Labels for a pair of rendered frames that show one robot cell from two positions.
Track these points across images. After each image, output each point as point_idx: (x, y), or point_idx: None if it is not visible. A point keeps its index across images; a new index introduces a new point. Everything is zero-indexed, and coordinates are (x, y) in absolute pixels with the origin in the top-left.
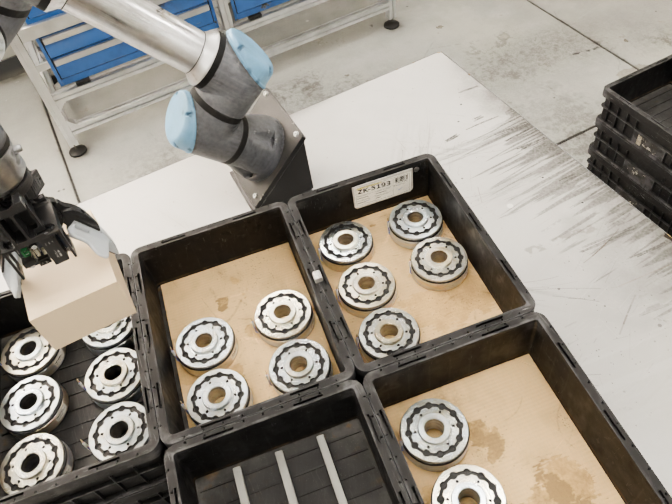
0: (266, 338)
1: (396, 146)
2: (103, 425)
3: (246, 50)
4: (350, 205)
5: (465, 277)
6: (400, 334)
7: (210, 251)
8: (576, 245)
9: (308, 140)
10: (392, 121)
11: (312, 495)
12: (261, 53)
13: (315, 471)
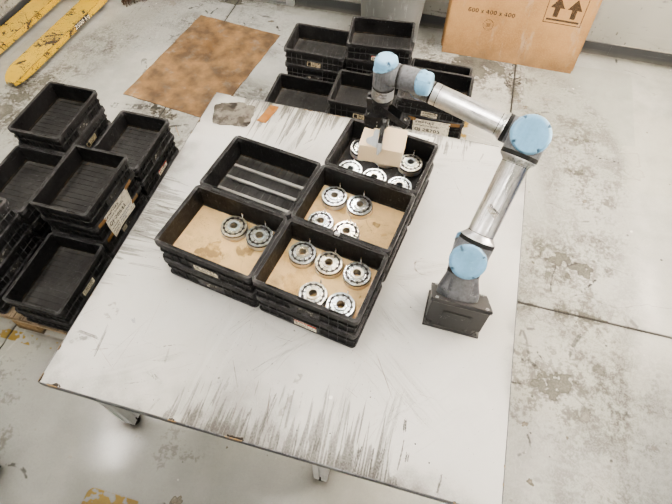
0: None
1: (427, 392)
2: (356, 166)
3: (458, 249)
4: None
5: None
6: (297, 253)
7: None
8: (280, 396)
9: (476, 357)
10: (451, 411)
11: (281, 202)
12: (465, 269)
13: (286, 207)
